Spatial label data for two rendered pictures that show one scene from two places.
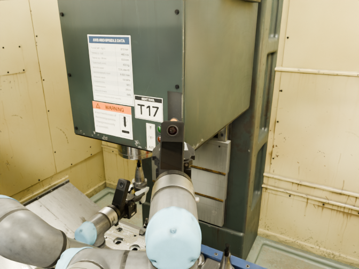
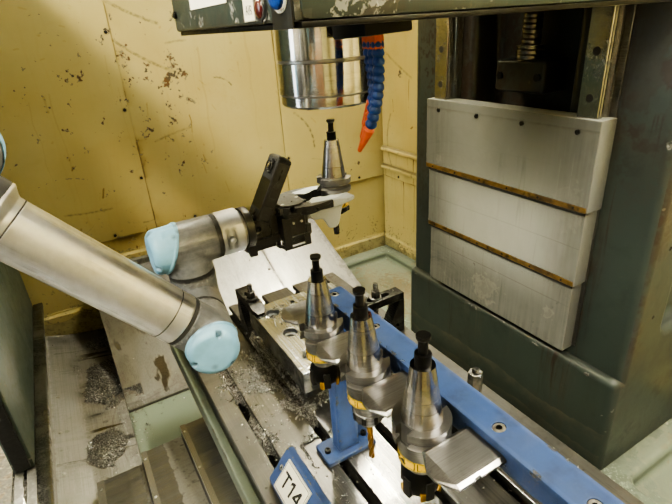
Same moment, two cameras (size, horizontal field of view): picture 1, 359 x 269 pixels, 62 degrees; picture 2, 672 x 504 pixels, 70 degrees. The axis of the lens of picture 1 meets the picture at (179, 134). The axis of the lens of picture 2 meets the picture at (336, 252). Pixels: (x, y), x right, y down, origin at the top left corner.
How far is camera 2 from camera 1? 60 cm
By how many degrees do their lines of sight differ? 30
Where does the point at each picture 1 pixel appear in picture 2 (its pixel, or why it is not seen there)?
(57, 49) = not seen: outside the picture
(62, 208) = (286, 256)
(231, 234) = (584, 374)
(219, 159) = (573, 171)
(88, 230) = (160, 236)
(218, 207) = (558, 300)
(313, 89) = not seen: outside the picture
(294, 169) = not seen: outside the picture
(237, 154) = (631, 159)
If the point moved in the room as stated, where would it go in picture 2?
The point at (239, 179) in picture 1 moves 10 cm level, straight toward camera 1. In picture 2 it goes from (626, 231) to (609, 250)
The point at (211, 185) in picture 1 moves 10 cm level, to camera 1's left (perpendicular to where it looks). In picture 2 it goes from (548, 241) to (500, 234)
